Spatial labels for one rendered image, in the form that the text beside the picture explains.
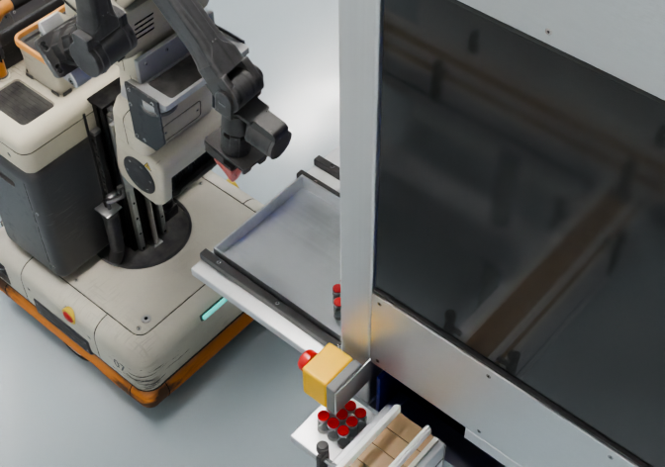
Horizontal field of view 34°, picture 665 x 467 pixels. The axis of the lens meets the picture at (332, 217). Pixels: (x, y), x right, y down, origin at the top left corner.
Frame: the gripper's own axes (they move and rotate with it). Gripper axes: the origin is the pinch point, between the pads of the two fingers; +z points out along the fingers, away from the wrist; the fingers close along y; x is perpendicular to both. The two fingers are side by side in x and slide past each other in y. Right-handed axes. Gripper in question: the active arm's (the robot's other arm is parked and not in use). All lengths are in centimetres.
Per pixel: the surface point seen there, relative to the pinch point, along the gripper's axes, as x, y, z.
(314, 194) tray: 19.9, 4.9, 19.2
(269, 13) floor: 140, -110, 126
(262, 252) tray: 1.5, 7.4, 19.0
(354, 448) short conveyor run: -24, 51, 4
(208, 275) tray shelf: -9.5, 3.2, 19.9
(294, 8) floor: 149, -105, 125
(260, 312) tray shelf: -9.4, 17.0, 17.7
